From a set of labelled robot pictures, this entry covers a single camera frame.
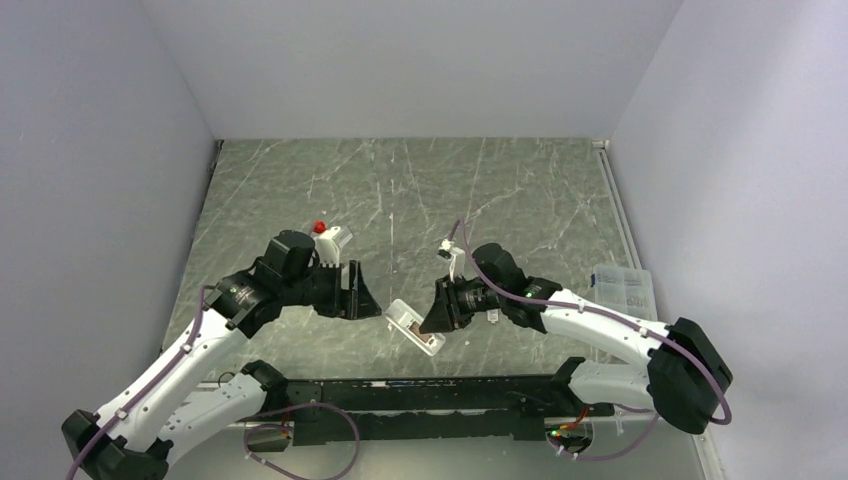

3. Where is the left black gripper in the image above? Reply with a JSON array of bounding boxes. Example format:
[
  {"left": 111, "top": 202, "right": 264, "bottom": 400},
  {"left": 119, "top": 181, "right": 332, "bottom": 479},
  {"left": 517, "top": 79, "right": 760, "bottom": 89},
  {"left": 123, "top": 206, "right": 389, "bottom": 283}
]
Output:
[{"left": 281, "top": 258, "right": 381, "bottom": 319}]

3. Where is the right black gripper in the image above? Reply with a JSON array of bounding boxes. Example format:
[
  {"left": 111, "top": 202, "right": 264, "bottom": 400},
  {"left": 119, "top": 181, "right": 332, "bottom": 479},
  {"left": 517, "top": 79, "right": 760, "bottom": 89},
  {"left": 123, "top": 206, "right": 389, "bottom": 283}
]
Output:
[{"left": 420, "top": 272, "right": 506, "bottom": 333}]

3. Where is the white remote control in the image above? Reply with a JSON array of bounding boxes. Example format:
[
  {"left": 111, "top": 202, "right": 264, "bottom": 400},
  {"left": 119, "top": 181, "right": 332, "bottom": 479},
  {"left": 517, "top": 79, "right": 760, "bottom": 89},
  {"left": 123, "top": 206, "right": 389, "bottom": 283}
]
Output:
[{"left": 383, "top": 299, "right": 446, "bottom": 357}]

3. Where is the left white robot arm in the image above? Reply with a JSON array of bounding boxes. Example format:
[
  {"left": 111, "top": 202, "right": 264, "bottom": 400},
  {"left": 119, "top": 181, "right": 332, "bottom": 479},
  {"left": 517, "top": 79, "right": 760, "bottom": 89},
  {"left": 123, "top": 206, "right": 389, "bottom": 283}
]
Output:
[{"left": 61, "top": 226, "right": 382, "bottom": 479}]

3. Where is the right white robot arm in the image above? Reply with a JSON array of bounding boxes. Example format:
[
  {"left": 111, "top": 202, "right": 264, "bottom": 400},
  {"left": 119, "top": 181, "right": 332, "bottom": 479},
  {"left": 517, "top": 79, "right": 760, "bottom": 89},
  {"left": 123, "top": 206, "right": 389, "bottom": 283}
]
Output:
[{"left": 419, "top": 239, "right": 733, "bottom": 434}]

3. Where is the clear plastic organizer box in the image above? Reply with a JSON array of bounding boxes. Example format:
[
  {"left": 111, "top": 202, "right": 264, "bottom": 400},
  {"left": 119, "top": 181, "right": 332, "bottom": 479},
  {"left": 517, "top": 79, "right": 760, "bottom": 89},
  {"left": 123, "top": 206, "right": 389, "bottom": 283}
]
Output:
[{"left": 591, "top": 264, "right": 658, "bottom": 321}]

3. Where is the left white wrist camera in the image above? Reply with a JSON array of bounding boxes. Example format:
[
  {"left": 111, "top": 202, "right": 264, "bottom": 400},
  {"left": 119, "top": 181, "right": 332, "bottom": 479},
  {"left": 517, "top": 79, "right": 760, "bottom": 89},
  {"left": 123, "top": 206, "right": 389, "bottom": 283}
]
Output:
[{"left": 312, "top": 220, "right": 353, "bottom": 266}]

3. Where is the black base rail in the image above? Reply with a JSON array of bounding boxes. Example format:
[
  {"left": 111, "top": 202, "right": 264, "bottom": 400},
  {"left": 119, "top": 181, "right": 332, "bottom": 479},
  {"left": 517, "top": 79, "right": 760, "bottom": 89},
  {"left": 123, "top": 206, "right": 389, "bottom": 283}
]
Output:
[{"left": 247, "top": 375, "right": 614, "bottom": 446}]

